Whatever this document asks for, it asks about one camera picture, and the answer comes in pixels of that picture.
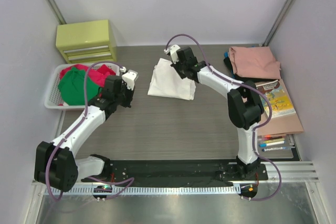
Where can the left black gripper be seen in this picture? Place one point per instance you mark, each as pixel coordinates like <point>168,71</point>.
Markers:
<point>127,97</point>

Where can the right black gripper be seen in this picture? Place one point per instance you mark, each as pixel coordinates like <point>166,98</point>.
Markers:
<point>177,66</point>

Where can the white printed t shirt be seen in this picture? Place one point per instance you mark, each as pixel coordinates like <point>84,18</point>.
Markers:
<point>165,82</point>

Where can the black t shirt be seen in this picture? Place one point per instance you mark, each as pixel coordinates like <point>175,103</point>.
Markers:
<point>229,66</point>

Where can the pink t shirt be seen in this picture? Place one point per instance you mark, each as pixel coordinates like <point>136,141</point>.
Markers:
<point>254,62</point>

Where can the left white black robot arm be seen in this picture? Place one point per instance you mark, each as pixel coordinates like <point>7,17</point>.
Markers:
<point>55,163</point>

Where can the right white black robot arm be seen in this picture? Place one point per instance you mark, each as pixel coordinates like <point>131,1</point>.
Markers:
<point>244,104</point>

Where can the red t shirt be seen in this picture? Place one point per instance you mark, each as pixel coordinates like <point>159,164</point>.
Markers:
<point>96,76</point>

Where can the green t shirt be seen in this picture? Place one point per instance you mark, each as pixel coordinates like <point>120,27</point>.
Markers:
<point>71,88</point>

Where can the yellow-green drawer box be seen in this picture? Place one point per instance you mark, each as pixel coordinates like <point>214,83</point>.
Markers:
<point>86,42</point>

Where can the white plastic basket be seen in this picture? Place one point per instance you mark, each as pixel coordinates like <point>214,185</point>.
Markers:
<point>53,98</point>

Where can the yellow picture book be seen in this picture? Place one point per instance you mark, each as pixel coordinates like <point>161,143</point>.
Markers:
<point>278,98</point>

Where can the red marker pen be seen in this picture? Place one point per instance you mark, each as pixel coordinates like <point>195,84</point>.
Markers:
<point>269,137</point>

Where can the yellow marker pen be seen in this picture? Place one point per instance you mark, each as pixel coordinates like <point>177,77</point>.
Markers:
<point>273,141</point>

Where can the brown cardboard sheet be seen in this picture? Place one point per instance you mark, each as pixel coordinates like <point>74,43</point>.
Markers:
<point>282,126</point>

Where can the dark blue marker pen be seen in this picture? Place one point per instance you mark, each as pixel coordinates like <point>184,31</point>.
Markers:
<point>277,148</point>

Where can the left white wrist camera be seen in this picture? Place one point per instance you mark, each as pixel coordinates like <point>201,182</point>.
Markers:
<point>129,77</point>

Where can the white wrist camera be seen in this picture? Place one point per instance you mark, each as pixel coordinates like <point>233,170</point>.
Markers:
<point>129,77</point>
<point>172,52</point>

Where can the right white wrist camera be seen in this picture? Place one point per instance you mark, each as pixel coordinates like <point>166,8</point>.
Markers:
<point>172,52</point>

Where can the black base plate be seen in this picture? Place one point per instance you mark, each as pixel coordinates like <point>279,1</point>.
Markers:
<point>180,173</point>

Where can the white slotted cable duct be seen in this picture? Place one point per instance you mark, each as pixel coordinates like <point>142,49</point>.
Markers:
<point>101,190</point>

